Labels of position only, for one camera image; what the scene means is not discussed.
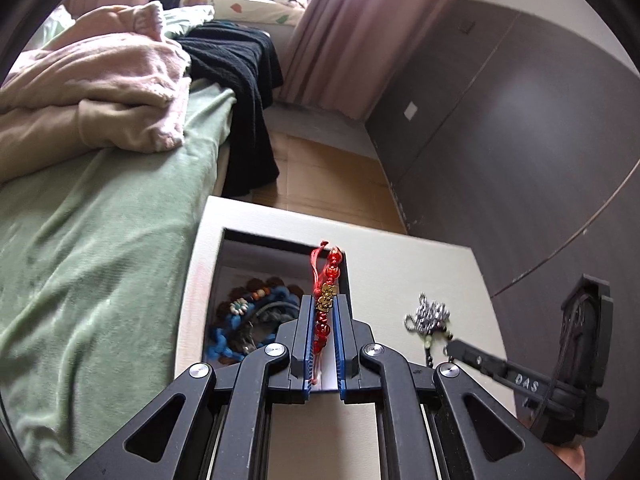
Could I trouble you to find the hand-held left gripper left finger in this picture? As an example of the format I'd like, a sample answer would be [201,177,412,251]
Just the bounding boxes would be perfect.
[65,294,316,480]

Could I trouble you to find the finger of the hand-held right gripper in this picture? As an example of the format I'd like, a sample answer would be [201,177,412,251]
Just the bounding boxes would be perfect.
[447,339,556,397]

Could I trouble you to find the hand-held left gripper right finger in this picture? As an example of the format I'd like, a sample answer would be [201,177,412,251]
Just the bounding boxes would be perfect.
[336,294,581,480]

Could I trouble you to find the grey bead bracelet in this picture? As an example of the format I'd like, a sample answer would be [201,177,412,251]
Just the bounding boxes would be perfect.
[244,304,301,352]

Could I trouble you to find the red cord bracelet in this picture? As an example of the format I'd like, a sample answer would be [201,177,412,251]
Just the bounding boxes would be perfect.
[307,241,347,387]

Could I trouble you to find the silver chain necklace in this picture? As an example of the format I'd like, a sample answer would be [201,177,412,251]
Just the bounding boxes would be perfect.
[403,293,457,367]

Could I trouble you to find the brown bead bracelet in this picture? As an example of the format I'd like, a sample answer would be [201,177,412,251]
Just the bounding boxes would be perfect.
[227,276,287,307]

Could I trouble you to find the blue bracelet with white flower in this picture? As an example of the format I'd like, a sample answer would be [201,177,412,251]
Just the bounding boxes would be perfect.
[209,285,304,364]

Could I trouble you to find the black jewelry box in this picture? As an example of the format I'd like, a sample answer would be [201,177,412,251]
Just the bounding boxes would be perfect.
[201,227,357,394]

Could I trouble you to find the person's right forearm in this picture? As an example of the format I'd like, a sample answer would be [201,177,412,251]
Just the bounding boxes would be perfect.
[550,442,587,480]

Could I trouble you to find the cardboard floor sheets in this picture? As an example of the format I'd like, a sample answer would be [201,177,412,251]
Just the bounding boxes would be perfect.
[220,130,412,237]

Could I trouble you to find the green bedsheet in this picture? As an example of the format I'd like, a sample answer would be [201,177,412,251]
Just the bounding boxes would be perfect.
[0,85,239,476]

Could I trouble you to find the black knitted cloth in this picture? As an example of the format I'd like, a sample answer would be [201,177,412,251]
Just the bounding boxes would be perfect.
[177,21,285,199]

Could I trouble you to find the pink fleece blanket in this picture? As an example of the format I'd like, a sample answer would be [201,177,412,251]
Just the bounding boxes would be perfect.
[0,1,192,184]

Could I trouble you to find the white printed windowsill cushion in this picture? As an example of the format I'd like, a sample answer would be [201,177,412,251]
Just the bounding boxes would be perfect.
[180,0,314,27]

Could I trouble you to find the green patterned bedding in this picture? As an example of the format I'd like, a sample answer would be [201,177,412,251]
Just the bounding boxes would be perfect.
[162,4,216,39]

